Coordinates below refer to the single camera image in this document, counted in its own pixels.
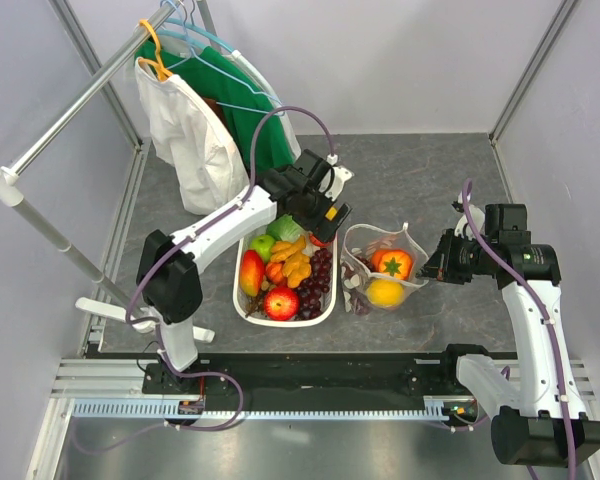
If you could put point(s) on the red apple front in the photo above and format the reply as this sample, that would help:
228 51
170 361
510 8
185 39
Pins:
281 304

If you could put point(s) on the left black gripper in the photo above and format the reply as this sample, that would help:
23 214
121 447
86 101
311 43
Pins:
321 227

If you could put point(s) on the green cabbage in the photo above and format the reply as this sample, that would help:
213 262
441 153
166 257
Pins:
285 229

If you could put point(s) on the yellow ginger root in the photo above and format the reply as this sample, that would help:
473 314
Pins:
296 265

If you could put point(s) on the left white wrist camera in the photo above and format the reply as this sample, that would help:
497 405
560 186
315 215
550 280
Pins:
337 178

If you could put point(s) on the dark purple grape bunch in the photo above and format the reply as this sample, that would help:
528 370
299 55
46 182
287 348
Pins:
355 277

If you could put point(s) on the small orange pumpkin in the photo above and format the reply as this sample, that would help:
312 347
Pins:
274 273

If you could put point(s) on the yellow lemon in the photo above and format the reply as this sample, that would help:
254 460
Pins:
385 294

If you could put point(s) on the red apple back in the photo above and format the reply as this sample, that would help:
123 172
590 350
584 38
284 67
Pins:
319 243

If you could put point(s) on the metal clothes rack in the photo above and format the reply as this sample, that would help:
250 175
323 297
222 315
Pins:
77 182

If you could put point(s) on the red yellow mango left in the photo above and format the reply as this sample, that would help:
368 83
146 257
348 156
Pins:
251 273

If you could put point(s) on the light blue cable duct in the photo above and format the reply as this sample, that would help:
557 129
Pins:
432 409

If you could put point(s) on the red apple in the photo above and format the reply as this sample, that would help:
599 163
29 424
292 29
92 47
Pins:
319 243
281 304

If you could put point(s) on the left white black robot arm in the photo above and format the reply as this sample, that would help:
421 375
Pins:
168 277

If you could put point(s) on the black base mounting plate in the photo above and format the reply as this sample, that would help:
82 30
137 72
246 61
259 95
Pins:
315 379

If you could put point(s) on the white plastic fruit basket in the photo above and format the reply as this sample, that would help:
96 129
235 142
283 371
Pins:
263 295

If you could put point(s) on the white shirt on hanger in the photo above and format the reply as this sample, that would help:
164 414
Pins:
188 135

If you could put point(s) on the blue clothes hanger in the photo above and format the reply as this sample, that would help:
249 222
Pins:
225 65

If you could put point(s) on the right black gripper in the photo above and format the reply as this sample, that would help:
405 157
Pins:
440 265

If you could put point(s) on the clear polka dot zip bag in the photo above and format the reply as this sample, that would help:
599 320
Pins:
363 240

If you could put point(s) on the green shirt on hanger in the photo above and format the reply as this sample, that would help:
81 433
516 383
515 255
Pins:
212 76

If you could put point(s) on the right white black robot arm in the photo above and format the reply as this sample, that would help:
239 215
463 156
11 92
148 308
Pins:
540 421

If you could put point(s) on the green apple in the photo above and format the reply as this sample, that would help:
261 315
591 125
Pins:
263 245

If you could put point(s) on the dark grape bunch right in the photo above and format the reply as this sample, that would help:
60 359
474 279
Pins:
313 290

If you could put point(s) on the orange clothes hanger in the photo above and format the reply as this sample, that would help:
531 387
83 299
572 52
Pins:
162 73

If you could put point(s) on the red tomato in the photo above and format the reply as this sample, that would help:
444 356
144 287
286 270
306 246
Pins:
396 263

